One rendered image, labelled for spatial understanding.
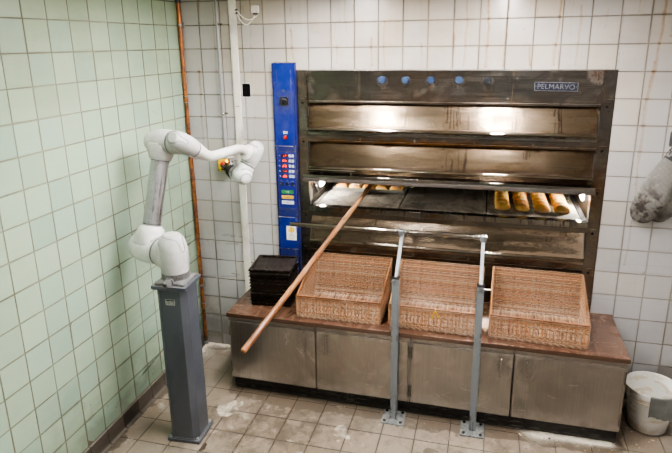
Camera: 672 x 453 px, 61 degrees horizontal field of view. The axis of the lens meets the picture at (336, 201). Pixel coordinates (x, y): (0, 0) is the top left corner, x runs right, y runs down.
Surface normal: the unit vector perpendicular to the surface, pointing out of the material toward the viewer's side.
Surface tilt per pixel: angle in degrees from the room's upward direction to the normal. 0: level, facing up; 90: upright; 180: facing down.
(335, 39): 90
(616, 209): 90
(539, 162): 69
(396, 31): 90
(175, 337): 90
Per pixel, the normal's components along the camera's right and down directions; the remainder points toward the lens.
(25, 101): 0.97, 0.06
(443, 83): -0.26, 0.26
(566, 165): -0.25, -0.08
